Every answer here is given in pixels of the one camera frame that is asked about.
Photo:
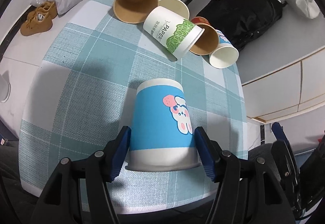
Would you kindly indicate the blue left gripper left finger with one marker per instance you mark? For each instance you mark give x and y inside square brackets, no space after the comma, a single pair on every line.
[118,152]

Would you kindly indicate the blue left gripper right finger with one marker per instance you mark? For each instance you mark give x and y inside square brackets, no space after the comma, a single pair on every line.
[208,151]

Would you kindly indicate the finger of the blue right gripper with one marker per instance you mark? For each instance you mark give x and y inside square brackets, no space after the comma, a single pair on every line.
[279,133]

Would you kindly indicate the blue bunny paper cup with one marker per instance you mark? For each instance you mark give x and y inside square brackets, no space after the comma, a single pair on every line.
[161,131]

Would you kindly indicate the blue white paper cup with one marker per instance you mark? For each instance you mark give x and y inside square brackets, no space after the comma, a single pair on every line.
[225,54]

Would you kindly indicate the small red kraft cup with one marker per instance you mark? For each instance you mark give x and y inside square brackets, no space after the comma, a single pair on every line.
[208,41]

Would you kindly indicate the white green paper cup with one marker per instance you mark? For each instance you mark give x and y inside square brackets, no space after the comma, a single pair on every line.
[176,6]
[174,32]

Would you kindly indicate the large red kraft cup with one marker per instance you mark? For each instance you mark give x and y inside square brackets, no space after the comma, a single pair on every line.
[133,11]

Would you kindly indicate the white green paper cup rear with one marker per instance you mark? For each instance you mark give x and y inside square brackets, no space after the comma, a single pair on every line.
[176,6]

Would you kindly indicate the teal plaid tablecloth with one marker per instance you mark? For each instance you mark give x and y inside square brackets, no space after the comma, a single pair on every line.
[84,91]

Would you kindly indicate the black backpack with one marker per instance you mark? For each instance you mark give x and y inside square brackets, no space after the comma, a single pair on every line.
[243,21]

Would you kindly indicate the white trash bin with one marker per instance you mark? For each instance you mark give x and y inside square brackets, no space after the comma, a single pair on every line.
[5,89]

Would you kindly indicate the brown shoe near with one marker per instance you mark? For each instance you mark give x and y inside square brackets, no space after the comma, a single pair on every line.
[33,26]

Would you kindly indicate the brown shoe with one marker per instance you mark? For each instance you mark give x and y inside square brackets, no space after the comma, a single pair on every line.
[33,26]
[47,7]

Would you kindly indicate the brown shoe far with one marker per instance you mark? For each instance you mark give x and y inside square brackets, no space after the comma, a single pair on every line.
[47,7]

